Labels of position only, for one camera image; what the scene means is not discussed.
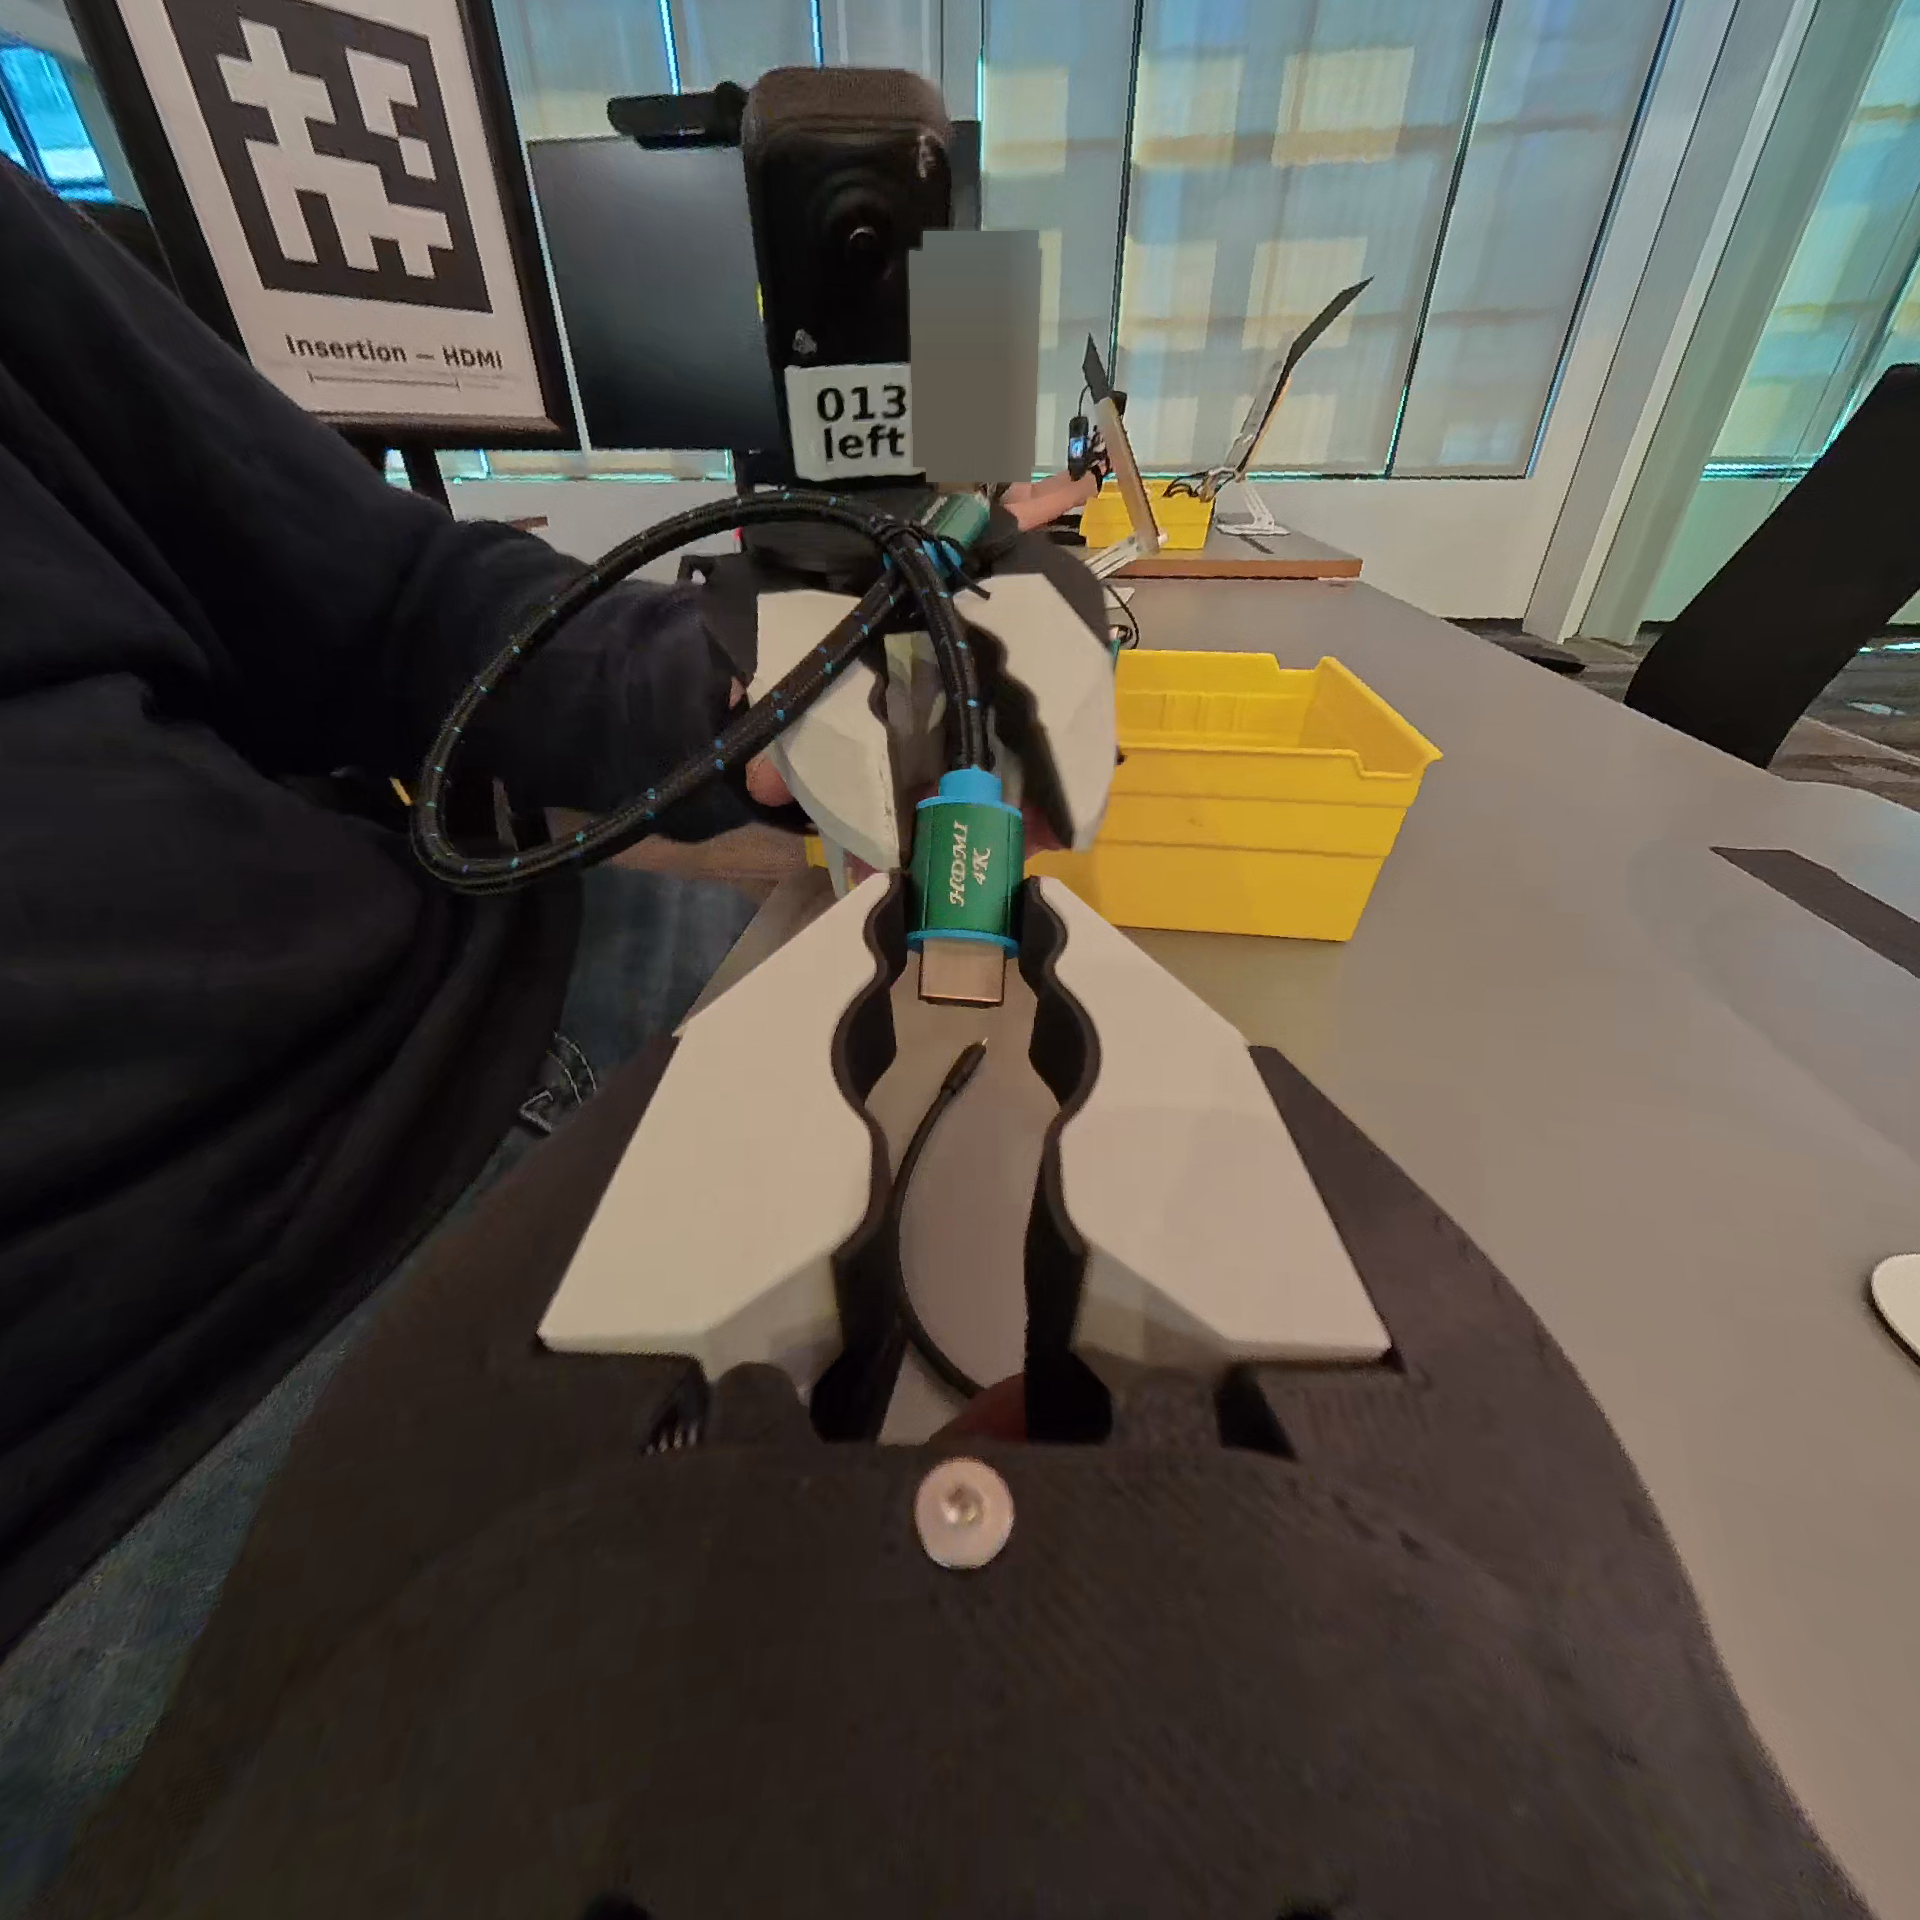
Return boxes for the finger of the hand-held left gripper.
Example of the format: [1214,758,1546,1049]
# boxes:
[967,568,1123,853]
[743,588,906,905]

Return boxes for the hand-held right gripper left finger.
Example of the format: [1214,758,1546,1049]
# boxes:
[537,870,902,1444]

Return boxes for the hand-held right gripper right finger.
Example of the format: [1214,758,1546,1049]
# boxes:
[1023,877,1394,1444]

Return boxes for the braided hdmi cable teal plugs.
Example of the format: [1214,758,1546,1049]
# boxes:
[406,490,1035,1013]

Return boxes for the thin black audio cable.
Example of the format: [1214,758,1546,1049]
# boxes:
[883,1041,995,1402]

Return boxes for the yellow plastic bin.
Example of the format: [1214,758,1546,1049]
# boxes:
[803,645,1449,947]
[1077,477,1221,555]

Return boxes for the person's left forearm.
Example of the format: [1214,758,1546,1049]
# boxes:
[300,449,754,845]

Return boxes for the black webcam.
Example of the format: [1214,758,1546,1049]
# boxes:
[604,84,754,154]

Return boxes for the black monitor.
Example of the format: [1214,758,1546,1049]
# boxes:
[525,116,987,454]

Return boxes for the wooden top desk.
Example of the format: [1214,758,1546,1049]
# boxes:
[1077,522,1369,586]

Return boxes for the silver folding stand with board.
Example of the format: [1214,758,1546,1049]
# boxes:
[1169,275,1375,537]
[1077,333,1174,553]

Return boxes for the person's blue jeans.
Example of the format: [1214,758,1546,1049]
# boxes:
[0,860,762,1920]

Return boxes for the white framed sign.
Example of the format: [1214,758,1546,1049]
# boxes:
[63,0,582,454]

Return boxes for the black high-back office chair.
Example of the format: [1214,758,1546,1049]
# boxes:
[1620,362,1920,771]

